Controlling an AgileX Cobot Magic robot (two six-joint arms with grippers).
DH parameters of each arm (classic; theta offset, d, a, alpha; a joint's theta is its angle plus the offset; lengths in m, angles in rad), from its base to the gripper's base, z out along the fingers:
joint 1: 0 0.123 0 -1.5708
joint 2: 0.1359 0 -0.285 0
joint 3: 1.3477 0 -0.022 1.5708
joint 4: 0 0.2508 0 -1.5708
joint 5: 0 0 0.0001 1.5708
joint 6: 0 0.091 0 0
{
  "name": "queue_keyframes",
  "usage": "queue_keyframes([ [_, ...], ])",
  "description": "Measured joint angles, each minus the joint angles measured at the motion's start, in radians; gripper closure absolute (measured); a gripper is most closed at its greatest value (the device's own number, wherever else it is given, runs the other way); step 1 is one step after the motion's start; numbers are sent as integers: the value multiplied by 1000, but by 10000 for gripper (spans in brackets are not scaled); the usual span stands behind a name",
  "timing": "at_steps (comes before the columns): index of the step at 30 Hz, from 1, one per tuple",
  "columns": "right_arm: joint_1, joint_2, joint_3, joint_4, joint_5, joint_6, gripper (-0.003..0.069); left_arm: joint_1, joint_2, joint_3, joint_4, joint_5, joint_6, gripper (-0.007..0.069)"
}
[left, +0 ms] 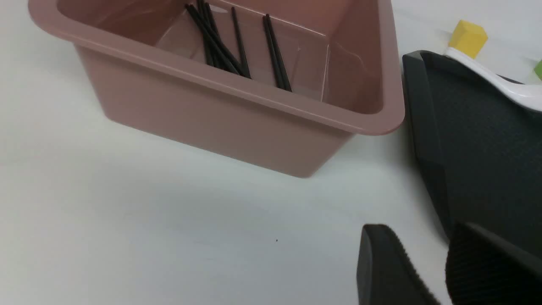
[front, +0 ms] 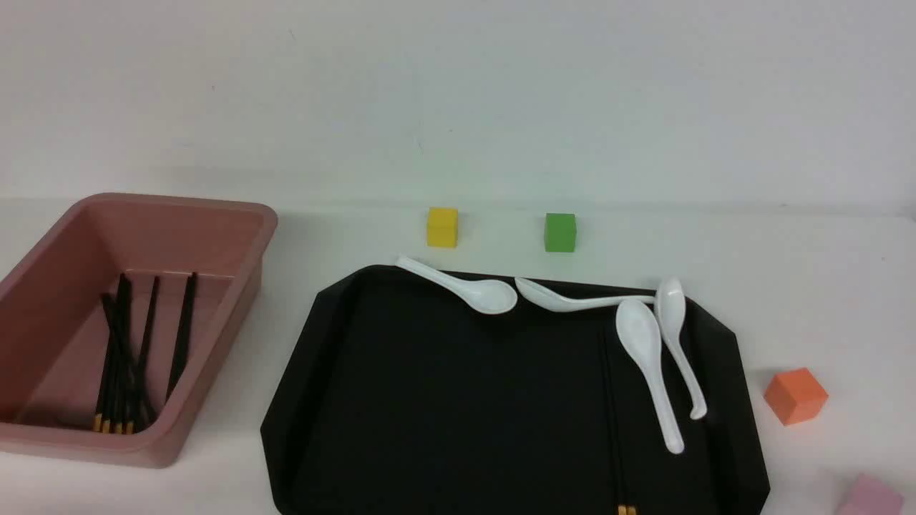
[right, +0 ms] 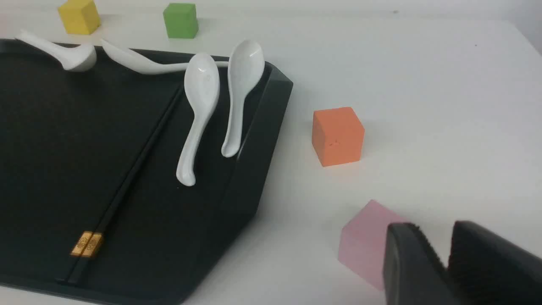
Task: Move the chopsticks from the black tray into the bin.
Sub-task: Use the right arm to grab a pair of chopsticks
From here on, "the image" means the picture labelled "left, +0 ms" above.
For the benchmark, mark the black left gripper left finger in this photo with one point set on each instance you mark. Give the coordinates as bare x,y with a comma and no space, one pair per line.
385,273

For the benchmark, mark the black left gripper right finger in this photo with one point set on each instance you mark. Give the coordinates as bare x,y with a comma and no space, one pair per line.
478,272

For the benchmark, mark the black plastic tray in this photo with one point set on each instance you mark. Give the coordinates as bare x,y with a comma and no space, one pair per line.
480,155

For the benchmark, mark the white ceramic soup spoon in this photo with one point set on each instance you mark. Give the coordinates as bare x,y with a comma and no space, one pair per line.
525,95

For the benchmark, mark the green foam cube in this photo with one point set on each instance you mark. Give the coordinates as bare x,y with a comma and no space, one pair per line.
538,70

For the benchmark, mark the yellow foam cube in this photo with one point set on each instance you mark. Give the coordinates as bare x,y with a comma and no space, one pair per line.
469,38

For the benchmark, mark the pink plastic bin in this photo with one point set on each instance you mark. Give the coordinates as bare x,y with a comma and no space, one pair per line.
145,59

